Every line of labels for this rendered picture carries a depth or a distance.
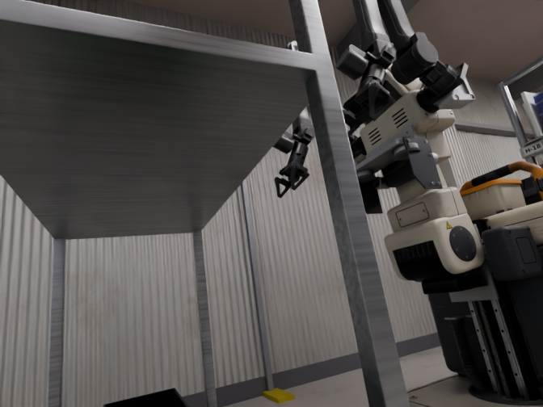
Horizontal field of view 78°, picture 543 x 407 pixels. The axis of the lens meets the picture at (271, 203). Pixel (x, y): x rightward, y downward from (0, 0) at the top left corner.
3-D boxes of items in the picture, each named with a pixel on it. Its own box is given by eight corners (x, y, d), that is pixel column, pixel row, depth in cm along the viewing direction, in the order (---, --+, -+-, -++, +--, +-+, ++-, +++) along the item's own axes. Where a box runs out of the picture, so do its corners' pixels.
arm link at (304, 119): (300, 42, 136) (288, 60, 145) (288, 39, 133) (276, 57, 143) (318, 137, 123) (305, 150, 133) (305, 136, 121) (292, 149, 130)
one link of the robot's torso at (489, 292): (463, 300, 116) (443, 229, 122) (556, 293, 91) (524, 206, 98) (405, 311, 104) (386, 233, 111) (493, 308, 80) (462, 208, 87)
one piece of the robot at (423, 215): (435, 278, 128) (380, 134, 141) (543, 262, 95) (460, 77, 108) (385, 296, 116) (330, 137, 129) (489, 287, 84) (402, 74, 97)
